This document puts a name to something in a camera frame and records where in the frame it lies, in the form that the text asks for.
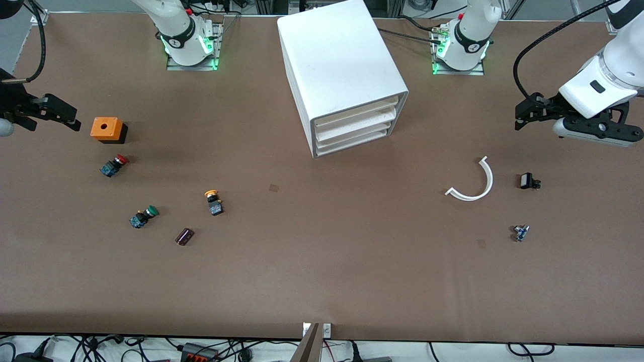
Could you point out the small black clip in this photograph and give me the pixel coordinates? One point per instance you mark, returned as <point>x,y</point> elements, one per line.
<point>527,180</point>

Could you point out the white drawer cabinet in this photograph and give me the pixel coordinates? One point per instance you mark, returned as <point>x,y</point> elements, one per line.
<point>337,55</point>

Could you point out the small blue electronic component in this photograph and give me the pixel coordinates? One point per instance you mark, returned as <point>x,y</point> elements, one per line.
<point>520,233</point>

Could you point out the brown post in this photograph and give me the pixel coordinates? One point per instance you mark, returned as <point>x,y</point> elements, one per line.
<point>307,347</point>

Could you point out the red push button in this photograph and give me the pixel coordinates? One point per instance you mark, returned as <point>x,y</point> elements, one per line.
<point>113,166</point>

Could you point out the dark brown capacitor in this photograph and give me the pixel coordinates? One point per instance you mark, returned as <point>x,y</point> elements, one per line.
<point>184,237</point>

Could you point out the black power strip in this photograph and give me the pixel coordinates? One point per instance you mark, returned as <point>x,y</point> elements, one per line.
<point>198,352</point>

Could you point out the white plastic drawer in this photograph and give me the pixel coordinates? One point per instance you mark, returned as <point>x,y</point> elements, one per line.
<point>352,139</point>
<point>352,117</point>
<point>352,128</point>

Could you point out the yellow push button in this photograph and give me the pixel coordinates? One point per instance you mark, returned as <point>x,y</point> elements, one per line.
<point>215,205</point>

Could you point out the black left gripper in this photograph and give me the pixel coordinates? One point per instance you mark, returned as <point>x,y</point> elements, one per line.
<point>550,107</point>

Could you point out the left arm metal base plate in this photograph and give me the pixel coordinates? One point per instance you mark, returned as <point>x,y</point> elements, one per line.
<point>478,72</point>

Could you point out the small white bracket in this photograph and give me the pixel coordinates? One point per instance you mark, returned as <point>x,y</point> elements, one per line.
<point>327,330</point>
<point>305,329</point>

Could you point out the green push button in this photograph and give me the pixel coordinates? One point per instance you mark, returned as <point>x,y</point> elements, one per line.
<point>142,217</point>

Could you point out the black power adapter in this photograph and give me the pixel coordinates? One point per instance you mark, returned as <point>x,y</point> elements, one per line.
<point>30,358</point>

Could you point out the metal table corner bracket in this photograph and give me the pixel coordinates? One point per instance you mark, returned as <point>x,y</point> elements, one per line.
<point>39,17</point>

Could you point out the white curved plastic piece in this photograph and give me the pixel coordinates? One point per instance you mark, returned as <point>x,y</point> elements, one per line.
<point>490,178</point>

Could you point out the orange box with hole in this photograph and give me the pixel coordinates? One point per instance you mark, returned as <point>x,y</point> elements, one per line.
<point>105,128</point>

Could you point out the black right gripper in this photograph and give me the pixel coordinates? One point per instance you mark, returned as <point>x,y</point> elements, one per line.
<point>16,100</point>

